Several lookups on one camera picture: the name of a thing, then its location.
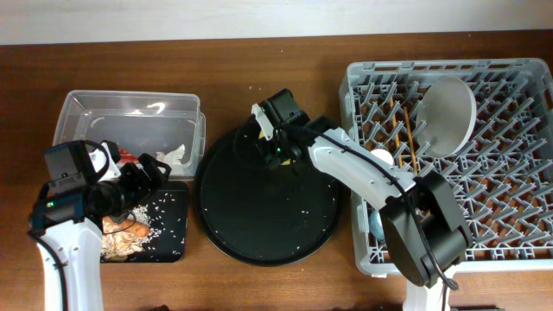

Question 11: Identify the white tissue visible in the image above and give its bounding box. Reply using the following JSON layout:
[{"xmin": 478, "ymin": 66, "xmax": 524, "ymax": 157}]
[{"xmin": 156, "ymin": 144, "xmax": 186, "ymax": 165}]

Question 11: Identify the red snack wrapper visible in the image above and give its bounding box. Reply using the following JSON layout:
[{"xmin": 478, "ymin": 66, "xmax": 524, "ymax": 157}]
[{"xmin": 118, "ymin": 149, "xmax": 139, "ymax": 166}]

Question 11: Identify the orange carrot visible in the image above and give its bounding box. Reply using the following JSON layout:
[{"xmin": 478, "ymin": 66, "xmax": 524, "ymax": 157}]
[{"xmin": 103, "ymin": 218, "xmax": 150, "ymax": 238}]

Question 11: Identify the pink plastic cup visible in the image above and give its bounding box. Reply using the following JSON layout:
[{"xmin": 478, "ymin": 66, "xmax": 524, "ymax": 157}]
[{"xmin": 371, "ymin": 149, "xmax": 395, "ymax": 166}]

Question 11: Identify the wooden chopstick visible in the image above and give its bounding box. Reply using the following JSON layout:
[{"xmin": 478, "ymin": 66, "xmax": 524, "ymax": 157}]
[
  {"xmin": 403, "ymin": 106, "xmax": 418, "ymax": 175},
  {"xmin": 388, "ymin": 97, "xmax": 404, "ymax": 168}
]

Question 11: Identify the light blue plastic cup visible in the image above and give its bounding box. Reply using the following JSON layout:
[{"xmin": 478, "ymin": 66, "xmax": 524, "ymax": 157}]
[{"xmin": 368, "ymin": 210, "xmax": 385, "ymax": 241}]

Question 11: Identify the grey round plate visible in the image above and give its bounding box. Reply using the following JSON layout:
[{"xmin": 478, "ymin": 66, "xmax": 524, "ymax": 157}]
[{"xmin": 414, "ymin": 77, "xmax": 477, "ymax": 158}]

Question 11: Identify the yellow bowl with food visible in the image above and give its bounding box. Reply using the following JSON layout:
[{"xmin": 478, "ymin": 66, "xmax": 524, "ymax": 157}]
[{"xmin": 258, "ymin": 130, "xmax": 291, "ymax": 166}]

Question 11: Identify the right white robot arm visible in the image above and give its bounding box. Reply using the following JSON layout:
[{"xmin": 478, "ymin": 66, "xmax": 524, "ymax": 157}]
[{"xmin": 251, "ymin": 89, "xmax": 473, "ymax": 310}]

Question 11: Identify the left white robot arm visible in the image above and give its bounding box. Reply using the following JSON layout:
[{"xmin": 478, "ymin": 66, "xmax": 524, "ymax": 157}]
[{"xmin": 27, "ymin": 140, "xmax": 171, "ymax": 310}]

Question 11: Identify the grey dishwasher rack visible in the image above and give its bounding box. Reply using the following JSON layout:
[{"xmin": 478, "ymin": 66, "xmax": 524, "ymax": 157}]
[{"xmin": 339, "ymin": 58, "xmax": 552, "ymax": 273}]

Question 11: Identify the black rectangular tray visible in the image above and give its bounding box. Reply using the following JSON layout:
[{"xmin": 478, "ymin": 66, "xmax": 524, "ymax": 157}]
[{"xmin": 99, "ymin": 181, "xmax": 190, "ymax": 264}]

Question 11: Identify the clear plastic bin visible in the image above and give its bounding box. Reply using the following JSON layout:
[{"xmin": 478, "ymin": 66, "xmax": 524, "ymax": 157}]
[{"xmin": 53, "ymin": 90, "xmax": 206, "ymax": 181}]

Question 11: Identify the pile of food scraps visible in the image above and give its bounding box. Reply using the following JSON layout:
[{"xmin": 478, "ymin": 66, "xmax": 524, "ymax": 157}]
[{"xmin": 99, "ymin": 192, "xmax": 185, "ymax": 263}]

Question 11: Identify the round black serving tray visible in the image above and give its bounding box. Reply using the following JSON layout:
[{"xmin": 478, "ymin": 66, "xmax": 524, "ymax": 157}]
[{"xmin": 194, "ymin": 131, "xmax": 342, "ymax": 267}]

